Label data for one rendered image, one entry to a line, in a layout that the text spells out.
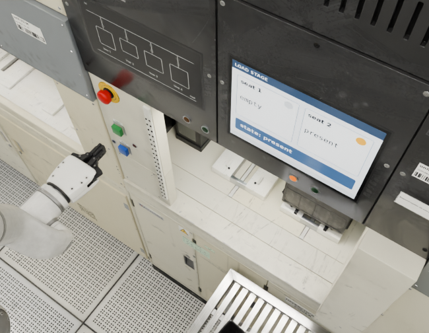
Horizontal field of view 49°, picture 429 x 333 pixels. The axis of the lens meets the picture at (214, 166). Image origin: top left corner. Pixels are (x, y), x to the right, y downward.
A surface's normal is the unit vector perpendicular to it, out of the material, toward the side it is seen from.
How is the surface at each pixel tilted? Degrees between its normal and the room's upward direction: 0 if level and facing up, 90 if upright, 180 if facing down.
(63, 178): 1
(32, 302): 0
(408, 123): 90
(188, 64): 90
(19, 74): 0
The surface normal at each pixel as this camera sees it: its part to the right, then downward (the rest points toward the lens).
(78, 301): -0.01, -0.53
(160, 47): -0.57, 0.70
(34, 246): 0.53, 0.40
